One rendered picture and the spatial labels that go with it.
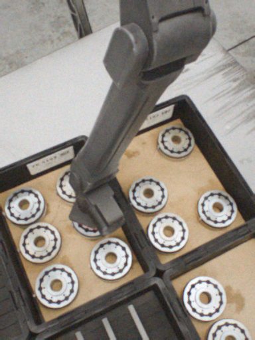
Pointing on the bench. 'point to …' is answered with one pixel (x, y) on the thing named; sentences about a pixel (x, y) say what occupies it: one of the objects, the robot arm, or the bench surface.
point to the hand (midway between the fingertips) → (91, 214)
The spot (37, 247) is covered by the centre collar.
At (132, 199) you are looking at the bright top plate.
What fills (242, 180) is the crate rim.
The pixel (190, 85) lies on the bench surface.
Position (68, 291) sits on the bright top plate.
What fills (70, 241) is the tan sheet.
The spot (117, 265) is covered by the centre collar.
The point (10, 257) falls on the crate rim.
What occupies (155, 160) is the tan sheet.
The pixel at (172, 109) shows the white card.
